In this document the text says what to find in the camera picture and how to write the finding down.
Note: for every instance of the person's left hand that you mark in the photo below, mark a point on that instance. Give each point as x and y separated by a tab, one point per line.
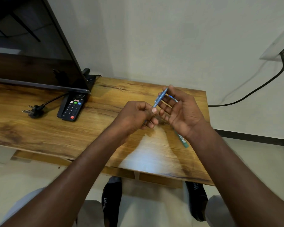
132	118

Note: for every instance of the person's right hand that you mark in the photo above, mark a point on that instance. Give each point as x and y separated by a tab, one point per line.
187	115

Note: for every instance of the teal lead refill tube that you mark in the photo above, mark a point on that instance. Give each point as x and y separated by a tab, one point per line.
182	141

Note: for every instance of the person's right forearm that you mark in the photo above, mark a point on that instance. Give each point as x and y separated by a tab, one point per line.
236	182

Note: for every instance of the person's left forearm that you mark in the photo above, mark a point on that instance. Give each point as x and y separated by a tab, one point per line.
66	184

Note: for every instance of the person's left black sock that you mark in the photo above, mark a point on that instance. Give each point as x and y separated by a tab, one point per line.
111	200

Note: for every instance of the person's black sock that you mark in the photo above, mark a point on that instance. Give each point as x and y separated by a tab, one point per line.
197	200
111	200

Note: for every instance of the person's right black sock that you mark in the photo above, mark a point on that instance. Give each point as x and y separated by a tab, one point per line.
197	200

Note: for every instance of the person's right grey trouser leg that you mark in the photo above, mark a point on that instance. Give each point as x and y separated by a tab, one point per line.
215	210

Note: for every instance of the person's grey trouser leg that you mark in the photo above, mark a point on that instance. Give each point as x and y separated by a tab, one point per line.
92	212
215	210

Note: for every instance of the person's left grey trouser leg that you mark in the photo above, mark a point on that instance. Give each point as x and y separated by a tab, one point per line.
92	212

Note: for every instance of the black power strip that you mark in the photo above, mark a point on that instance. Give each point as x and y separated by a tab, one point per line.
90	80

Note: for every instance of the black remote control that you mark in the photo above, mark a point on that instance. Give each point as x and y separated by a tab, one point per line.
71	108

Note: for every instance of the black television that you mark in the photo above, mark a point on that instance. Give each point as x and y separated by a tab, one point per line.
30	61

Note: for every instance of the white wall socket panel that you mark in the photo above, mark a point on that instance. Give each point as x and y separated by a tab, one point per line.
274	49

